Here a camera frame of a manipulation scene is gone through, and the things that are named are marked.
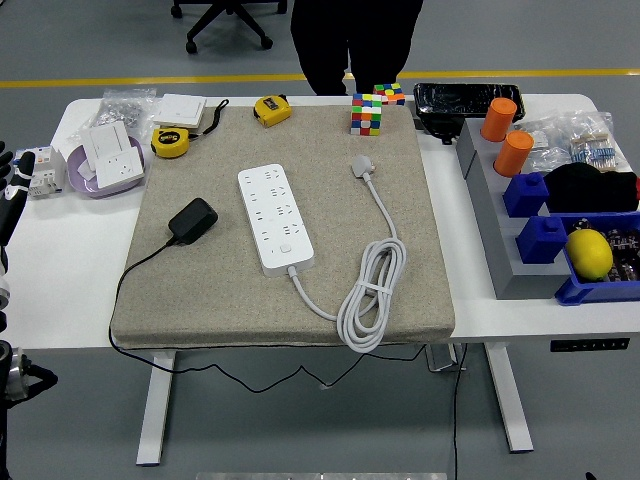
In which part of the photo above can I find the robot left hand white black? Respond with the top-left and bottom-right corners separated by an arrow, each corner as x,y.
0,141 -> 37,279

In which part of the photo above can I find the white power strip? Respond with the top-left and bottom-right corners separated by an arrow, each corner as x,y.
237,163 -> 316,279

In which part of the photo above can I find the white circuit breaker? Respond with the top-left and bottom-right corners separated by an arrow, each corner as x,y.
13,145 -> 68,201

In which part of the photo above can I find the purple bowl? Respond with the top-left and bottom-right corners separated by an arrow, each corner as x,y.
66,144 -> 146,200

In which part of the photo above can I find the white socket plate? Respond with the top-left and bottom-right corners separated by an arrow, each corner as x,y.
94,147 -> 146,190

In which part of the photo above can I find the white table leg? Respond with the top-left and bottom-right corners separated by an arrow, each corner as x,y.
135,349 -> 176,467
483,343 -> 535,455

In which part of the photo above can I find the black table control panel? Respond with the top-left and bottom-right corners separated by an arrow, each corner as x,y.
549,338 -> 631,353

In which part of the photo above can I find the plastic bag of screws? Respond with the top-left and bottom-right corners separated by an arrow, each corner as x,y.
92,88 -> 160,132

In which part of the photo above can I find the round yellow tape measure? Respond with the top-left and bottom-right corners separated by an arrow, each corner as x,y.
150,126 -> 192,160

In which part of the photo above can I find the blue plastic bin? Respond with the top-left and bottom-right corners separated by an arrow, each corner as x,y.
553,210 -> 640,307

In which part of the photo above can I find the yellow lemon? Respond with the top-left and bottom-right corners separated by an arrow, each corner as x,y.
565,228 -> 615,282

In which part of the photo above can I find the grey-brown mat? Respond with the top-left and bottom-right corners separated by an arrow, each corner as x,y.
109,103 -> 457,351

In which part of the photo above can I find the black office chair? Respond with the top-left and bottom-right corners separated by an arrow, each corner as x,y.
170,0 -> 290,55

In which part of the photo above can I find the blue block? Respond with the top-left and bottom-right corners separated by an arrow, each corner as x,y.
515,215 -> 570,266
502,172 -> 551,219

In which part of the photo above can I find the grey stepped block holder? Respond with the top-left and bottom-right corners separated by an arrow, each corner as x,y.
455,118 -> 574,301

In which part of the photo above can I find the squarish yellow tape measure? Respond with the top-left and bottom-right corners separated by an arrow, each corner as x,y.
253,94 -> 293,128

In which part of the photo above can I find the black cloth bundle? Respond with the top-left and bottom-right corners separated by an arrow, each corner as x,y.
542,162 -> 640,215

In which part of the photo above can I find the plastic bag of resistors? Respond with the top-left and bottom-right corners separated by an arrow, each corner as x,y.
567,112 -> 632,174

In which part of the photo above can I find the orange cylinder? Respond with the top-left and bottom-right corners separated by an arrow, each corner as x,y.
493,130 -> 536,178
480,97 -> 519,143

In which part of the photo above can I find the clear plastic parts bag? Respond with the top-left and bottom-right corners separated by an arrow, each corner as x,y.
517,117 -> 574,174

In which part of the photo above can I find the large colourful puzzle cube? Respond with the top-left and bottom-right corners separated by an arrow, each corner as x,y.
349,92 -> 384,137

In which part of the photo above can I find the person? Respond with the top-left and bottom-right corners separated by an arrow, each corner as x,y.
289,0 -> 425,97

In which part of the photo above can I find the small colourful puzzle cube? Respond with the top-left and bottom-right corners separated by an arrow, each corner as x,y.
373,82 -> 407,107

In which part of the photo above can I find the shiny black plastic tray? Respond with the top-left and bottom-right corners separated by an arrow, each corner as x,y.
413,82 -> 527,123

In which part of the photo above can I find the white switch plate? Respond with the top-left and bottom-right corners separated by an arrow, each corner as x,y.
81,122 -> 135,166

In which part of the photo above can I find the black table power cable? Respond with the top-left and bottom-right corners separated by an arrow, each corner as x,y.
451,343 -> 469,480

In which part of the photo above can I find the white wall switch panel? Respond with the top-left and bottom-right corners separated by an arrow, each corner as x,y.
151,93 -> 215,131

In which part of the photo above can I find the grey metal bracket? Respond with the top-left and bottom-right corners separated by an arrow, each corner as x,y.
424,343 -> 467,374

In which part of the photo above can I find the black tape measure strap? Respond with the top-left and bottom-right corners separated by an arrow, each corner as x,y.
188,98 -> 230,143

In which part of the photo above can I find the white power strip cord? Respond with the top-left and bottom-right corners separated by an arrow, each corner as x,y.
285,153 -> 409,355

